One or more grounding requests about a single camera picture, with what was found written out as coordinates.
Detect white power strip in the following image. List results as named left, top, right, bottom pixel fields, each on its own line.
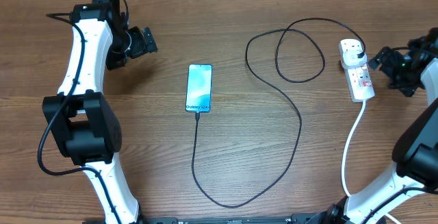
left=339, top=38, right=375, bottom=102

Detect white USB charger adapter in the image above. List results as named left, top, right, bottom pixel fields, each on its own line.
left=341, top=50, right=368, bottom=69

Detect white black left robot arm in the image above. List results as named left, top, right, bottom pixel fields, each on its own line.
left=37, top=0, right=158, bottom=223

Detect blue Samsung Galaxy phone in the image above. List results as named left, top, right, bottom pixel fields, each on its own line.
left=185, top=64, right=213, bottom=112

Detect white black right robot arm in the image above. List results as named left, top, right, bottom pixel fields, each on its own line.
left=307, top=27, right=437, bottom=224

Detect black USB charging cable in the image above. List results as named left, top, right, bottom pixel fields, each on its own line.
left=190, top=17, right=367, bottom=209

